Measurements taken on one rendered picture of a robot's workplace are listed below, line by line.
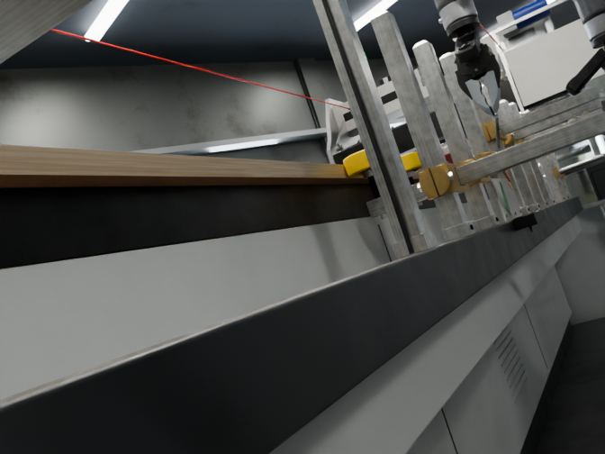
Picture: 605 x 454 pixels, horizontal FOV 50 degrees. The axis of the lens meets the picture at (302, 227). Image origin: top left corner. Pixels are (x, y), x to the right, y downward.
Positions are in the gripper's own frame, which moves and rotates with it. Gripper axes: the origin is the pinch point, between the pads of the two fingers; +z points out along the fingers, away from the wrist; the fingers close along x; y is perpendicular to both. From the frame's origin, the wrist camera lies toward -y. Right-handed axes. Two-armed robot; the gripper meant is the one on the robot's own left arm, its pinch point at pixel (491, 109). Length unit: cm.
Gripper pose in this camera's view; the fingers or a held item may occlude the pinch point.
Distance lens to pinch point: 144.4
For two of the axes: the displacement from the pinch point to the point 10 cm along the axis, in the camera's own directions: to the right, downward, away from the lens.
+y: 4.4, -0.6, 8.9
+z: 3.1, 9.5, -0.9
